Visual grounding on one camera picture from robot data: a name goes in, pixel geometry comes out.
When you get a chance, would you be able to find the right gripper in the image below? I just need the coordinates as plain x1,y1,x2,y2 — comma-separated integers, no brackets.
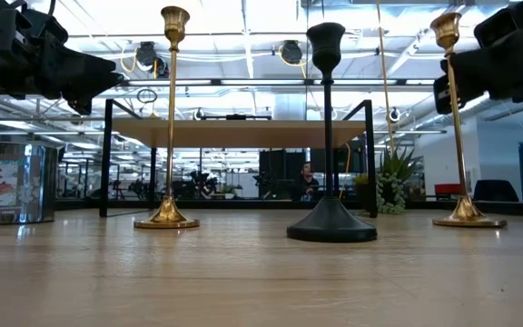
433,17,523,115

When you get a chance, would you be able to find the tall gold candlestick holder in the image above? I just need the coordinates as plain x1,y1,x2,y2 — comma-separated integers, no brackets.
133,5,201,230
429,12,508,229

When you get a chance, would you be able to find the clear glass jar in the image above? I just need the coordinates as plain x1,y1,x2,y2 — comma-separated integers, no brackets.
0,141,59,225

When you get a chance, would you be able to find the tall black candlestick holder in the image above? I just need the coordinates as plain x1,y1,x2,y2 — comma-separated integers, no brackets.
286,21,379,243

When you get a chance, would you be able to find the red seat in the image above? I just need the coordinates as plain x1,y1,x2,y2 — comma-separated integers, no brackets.
433,183,464,201

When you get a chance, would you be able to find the dark blue chair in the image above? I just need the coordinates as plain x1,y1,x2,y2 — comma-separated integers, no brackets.
472,179,520,203

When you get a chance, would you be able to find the green potted plant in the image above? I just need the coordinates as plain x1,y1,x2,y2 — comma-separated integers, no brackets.
376,144,425,216

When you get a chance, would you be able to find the wooden shelf with black legs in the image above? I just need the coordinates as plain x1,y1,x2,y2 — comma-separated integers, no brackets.
99,98,379,219

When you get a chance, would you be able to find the black monitor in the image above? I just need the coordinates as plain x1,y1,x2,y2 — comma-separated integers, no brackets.
309,147,367,176
258,149,307,183

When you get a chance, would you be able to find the person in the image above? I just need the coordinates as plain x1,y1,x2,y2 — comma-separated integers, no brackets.
291,161,321,202

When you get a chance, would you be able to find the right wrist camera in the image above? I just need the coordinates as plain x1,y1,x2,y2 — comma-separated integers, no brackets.
473,2,523,49

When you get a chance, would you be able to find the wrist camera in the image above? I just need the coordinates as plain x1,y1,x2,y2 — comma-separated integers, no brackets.
18,7,70,46
473,2,523,49

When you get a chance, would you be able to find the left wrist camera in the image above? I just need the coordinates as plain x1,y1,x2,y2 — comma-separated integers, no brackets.
18,7,70,46

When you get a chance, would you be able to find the black ceiling cord reel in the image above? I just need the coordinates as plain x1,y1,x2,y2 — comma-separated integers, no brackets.
279,39,304,66
133,40,171,79

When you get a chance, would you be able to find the yellow power cord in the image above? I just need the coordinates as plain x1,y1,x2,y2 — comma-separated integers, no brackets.
374,0,397,154

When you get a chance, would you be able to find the black aluminium rig frame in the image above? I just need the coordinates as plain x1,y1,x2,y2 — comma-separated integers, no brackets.
54,198,523,218

